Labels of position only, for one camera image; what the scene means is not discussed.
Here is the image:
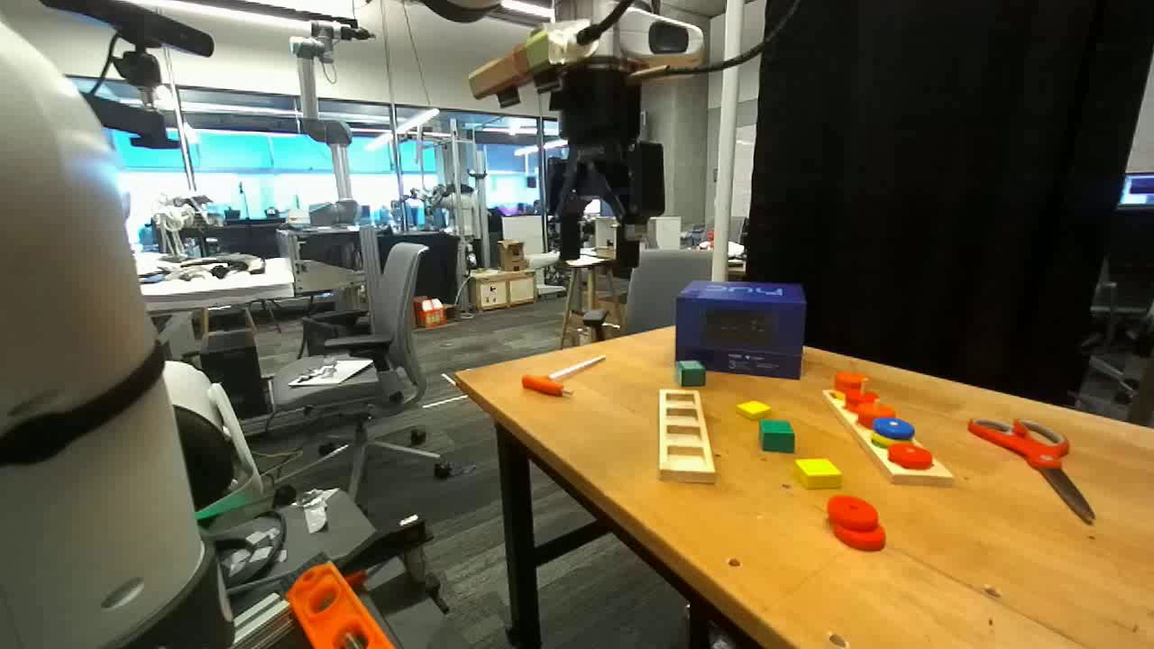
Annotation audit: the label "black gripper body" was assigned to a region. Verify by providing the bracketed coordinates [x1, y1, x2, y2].
[543, 58, 667, 189]

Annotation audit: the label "grey chair backrest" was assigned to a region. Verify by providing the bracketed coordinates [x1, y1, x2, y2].
[621, 244, 715, 334]

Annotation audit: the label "wooden stool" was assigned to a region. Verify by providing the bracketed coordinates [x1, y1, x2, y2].
[556, 248, 621, 354]

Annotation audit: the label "white pillar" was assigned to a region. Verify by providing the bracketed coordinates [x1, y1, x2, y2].
[711, 0, 746, 284]

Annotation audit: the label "cardboard boxes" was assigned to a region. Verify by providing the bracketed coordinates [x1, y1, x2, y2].
[466, 268, 542, 313]

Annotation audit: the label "ceiling light strip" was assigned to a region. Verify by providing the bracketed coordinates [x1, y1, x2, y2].
[499, 0, 559, 24]

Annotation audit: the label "blue box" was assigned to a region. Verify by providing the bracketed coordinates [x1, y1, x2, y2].
[673, 280, 806, 384]

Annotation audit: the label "grey office chair with armrests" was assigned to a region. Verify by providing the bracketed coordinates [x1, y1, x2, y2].
[265, 239, 458, 497]

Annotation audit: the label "large green cube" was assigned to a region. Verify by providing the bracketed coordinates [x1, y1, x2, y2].
[757, 419, 798, 457]

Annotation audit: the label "white overhead pole fixture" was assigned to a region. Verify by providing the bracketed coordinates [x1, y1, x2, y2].
[286, 17, 373, 209]

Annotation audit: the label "large yellow block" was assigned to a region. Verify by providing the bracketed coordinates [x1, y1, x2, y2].
[794, 455, 848, 495]

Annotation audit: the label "white desk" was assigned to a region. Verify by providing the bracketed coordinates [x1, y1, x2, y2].
[132, 254, 300, 318]

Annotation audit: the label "red round disc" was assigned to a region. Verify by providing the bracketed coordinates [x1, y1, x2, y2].
[828, 517, 890, 554]
[824, 495, 880, 535]

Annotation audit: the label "wooden peg board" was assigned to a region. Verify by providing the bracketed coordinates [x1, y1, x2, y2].
[823, 379, 955, 486]

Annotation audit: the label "grey base platform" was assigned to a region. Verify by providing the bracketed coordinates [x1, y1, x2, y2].
[194, 483, 435, 649]

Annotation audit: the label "orange plastic tool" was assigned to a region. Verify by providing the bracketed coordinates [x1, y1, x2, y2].
[286, 558, 395, 649]

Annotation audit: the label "computer monitor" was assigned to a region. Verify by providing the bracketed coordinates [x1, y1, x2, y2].
[1113, 169, 1154, 209]

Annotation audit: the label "wrist camera mount plate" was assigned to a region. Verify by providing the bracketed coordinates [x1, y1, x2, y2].
[466, 34, 571, 105]

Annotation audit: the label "wooden ladder shaped frame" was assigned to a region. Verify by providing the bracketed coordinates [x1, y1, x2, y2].
[654, 386, 720, 486]

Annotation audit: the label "black table frame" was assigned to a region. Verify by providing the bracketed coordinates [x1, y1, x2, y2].
[493, 419, 726, 649]

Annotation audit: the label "orange handled scissors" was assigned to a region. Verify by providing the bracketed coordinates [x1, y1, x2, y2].
[966, 414, 1101, 526]

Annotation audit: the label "black camera bracket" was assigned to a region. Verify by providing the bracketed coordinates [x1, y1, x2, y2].
[39, 0, 220, 157]

